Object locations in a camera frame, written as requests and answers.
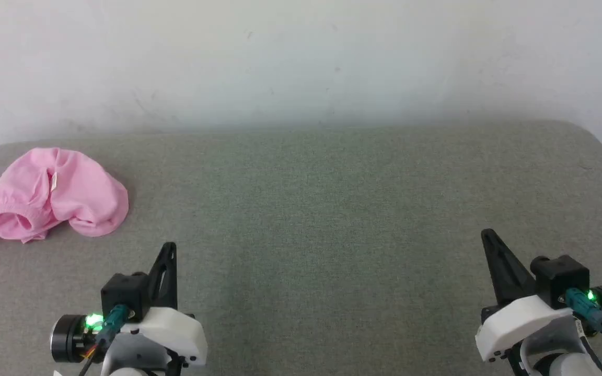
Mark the grey fabric sofa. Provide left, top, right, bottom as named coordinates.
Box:
left=0, top=120, right=602, bottom=376

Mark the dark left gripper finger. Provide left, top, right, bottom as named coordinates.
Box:
left=147, top=242, right=178, bottom=310

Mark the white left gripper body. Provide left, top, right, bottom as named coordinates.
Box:
left=50, top=307, right=209, bottom=376

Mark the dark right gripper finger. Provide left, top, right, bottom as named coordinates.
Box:
left=481, top=229, right=537, bottom=306

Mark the pink cloth garment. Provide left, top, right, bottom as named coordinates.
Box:
left=0, top=147, right=130, bottom=250

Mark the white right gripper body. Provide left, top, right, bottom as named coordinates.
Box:
left=476, top=284, right=602, bottom=374

